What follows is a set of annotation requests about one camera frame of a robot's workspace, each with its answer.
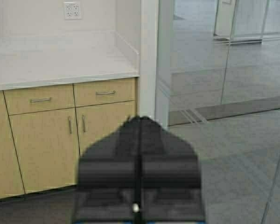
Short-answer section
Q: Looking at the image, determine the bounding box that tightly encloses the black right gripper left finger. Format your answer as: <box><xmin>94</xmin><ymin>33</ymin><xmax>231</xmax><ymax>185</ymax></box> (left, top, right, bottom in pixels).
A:
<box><xmin>71</xmin><ymin>116</ymin><xmax>140</xmax><ymax>224</ymax></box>

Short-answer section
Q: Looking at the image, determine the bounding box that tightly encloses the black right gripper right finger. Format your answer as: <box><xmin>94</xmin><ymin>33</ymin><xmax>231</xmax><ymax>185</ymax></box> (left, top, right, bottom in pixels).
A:
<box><xmin>140</xmin><ymin>117</ymin><xmax>206</xmax><ymax>224</ymax></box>

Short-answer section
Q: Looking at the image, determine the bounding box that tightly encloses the right wooden cabinet door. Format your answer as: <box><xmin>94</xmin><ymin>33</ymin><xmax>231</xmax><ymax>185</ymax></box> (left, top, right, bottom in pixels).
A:
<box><xmin>76</xmin><ymin>101</ymin><xmax>136</xmax><ymax>160</ymax></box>

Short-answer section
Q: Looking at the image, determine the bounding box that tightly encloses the wooden cabinet door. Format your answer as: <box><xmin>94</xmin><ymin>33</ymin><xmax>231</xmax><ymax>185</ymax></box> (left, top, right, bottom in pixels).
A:
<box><xmin>76</xmin><ymin>101</ymin><xmax>136</xmax><ymax>160</ymax></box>
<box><xmin>10</xmin><ymin>108</ymin><xmax>79</xmax><ymax>193</ymax></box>

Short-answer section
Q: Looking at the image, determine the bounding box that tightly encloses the left wooden cabinet door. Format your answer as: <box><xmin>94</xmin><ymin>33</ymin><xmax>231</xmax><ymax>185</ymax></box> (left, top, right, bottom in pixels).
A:
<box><xmin>10</xmin><ymin>108</ymin><xmax>79</xmax><ymax>193</ymax></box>

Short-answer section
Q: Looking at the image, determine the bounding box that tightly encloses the right wooden drawer front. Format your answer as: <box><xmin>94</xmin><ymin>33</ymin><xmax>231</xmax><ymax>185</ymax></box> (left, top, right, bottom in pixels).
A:
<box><xmin>74</xmin><ymin>78</ymin><xmax>136</xmax><ymax>106</ymax></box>

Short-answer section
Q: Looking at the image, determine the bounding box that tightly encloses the wooden drawer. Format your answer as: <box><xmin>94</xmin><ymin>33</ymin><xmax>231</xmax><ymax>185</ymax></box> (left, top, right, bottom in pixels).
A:
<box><xmin>74</xmin><ymin>78</ymin><xmax>136</xmax><ymax>106</ymax></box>
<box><xmin>4</xmin><ymin>84</ymin><xmax>74</xmax><ymax>115</ymax></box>

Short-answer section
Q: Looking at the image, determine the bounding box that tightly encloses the left wooden drawer front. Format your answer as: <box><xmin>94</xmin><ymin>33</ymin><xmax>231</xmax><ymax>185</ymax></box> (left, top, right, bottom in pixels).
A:
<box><xmin>4</xmin><ymin>84</ymin><xmax>74</xmax><ymax>115</ymax></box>

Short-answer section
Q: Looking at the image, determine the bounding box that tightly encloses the glass partition wall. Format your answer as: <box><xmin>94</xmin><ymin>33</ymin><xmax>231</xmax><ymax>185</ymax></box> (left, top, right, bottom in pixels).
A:
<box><xmin>155</xmin><ymin>0</ymin><xmax>280</xmax><ymax>127</ymax></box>

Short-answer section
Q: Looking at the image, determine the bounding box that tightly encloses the white wall power outlet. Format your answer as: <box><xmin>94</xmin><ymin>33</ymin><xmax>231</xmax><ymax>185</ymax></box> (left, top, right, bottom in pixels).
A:
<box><xmin>63</xmin><ymin>0</ymin><xmax>82</xmax><ymax>20</ymax></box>

